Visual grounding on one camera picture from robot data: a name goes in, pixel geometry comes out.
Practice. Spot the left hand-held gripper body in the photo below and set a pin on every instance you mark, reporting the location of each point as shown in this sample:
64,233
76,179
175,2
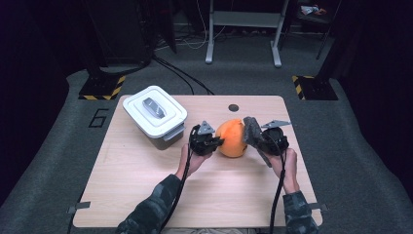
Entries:
201,144

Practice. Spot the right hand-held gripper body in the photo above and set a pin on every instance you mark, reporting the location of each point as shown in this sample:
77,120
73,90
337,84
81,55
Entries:
276,143

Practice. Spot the orange plush toy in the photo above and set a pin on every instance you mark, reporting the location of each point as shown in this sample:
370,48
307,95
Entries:
232,139

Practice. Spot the grey fuzzy towel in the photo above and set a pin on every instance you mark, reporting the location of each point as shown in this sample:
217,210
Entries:
253,131

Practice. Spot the clear brown storage box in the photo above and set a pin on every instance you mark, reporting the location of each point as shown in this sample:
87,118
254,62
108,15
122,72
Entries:
165,144

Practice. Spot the person's left hand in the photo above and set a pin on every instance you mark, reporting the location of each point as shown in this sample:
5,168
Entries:
191,162

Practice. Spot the person's right hand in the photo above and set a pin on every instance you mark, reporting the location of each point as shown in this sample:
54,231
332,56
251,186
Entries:
290,169

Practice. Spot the grey tape piece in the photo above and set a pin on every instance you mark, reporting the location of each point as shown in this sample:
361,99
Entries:
319,206
79,207

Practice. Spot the dark cabinet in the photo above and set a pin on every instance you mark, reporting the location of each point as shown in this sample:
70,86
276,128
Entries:
123,32

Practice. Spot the white and red small object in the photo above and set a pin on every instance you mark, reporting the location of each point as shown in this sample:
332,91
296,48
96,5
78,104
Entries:
310,9

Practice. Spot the black yellow striped base plate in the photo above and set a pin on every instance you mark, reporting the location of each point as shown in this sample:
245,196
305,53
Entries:
97,87
316,89

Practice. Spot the white metal stand frame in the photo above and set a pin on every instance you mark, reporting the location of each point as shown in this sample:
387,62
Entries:
246,19

